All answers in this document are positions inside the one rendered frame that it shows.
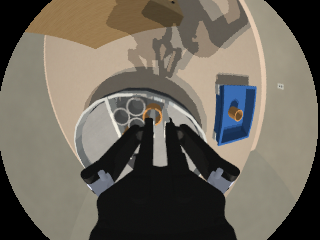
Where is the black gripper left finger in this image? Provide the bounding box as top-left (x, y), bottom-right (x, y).
top-left (80, 109), bottom-right (156, 204)

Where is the blue open crate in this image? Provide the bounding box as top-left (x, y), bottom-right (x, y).
top-left (212, 84), bottom-right (257, 146)

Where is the grey metal bushing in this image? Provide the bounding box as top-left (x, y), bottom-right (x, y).
top-left (128, 114), bottom-right (144, 128)
top-left (126, 97), bottom-right (147, 116)
top-left (113, 103), bottom-right (132, 125)

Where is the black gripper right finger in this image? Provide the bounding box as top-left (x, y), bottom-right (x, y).
top-left (162, 108), bottom-right (240, 203)

